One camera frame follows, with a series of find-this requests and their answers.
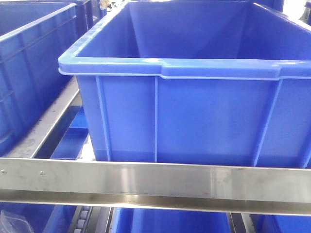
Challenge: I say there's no stainless steel shelf frame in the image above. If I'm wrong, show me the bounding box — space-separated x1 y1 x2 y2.
0 78 311 216

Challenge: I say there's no blue crate on shelf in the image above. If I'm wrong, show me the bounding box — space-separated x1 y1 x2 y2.
58 0 311 168
0 2 76 156

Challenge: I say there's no clear plastic bag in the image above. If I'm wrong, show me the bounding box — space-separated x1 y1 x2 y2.
0 210 34 233

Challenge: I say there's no blue crate on shelf middle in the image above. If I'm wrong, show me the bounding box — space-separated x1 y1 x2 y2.
58 0 311 168

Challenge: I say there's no blue bin lower middle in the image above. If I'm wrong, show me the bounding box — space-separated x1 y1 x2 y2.
111 208 231 233

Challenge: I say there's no blue bin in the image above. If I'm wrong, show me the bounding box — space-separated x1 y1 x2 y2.
111 208 231 233
0 202 76 233

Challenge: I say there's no blue bin lower left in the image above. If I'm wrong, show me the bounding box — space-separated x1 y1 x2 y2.
0 202 76 233

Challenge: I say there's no blue crate on shelf left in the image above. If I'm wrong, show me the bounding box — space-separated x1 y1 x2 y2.
0 2 76 156

